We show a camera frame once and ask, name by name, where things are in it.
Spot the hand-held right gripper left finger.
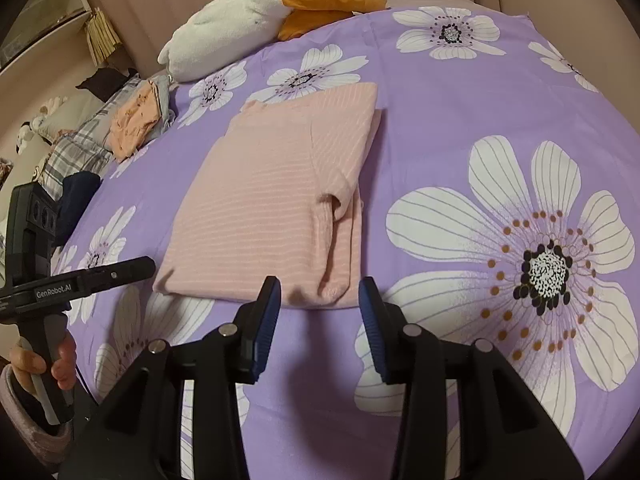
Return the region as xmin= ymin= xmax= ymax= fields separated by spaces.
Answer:
xmin=65 ymin=275 xmax=282 ymax=480

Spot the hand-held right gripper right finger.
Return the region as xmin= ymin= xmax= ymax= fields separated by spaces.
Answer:
xmin=357 ymin=276 xmax=585 ymax=480

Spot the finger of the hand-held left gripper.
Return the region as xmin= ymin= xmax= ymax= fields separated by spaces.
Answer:
xmin=75 ymin=256 xmax=156 ymax=292

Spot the pink striped long-sleeve shirt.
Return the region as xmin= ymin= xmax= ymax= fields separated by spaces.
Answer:
xmin=152 ymin=81 xmax=383 ymax=309

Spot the person's left forearm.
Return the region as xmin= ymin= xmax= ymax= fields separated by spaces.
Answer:
xmin=0 ymin=364 xmax=72 ymax=467

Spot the person's left hand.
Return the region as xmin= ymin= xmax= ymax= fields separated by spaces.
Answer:
xmin=10 ymin=332 xmax=78 ymax=397

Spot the navy blue cloth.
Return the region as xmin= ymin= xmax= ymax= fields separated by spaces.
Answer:
xmin=52 ymin=171 xmax=103 ymax=248

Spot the grey plaid bedding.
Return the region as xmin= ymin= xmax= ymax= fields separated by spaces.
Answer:
xmin=35 ymin=74 xmax=143 ymax=202

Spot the white stuffed toy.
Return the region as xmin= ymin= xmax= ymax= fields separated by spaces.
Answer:
xmin=15 ymin=97 xmax=68 ymax=153

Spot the orange printed folded cloth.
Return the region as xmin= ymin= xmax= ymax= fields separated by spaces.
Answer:
xmin=109 ymin=82 xmax=162 ymax=162

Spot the beige pillow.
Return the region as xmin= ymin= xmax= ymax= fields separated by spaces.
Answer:
xmin=37 ymin=94 xmax=107 ymax=142

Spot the grey folded cloth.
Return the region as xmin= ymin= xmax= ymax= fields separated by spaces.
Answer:
xmin=145 ymin=74 xmax=177 ymax=137

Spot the dark brown cloth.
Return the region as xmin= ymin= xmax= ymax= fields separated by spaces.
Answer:
xmin=76 ymin=67 xmax=136 ymax=103

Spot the purple floral blanket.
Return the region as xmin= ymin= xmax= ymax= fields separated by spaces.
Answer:
xmin=50 ymin=6 xmax=640 ymax=480

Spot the white shelf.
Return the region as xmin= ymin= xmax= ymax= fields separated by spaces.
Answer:
xmin=0 ymin=0 xmax=95 ymax=77

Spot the white plush goose toy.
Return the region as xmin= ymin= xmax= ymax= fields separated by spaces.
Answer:
xmin=157 ymin=0 xmax=388 ymax=82

